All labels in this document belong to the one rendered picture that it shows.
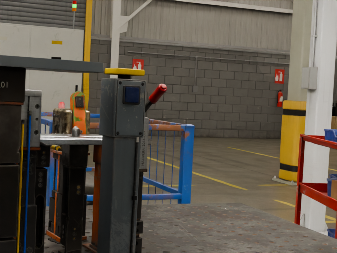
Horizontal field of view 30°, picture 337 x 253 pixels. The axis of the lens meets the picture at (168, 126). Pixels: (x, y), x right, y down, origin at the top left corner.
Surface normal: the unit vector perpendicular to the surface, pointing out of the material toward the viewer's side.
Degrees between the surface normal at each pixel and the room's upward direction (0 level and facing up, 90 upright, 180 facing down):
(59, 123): 90
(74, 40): 90
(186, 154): 90
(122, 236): 90
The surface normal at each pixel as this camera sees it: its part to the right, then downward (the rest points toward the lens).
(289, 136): -0.92, -0.03
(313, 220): 0.37, 0.07
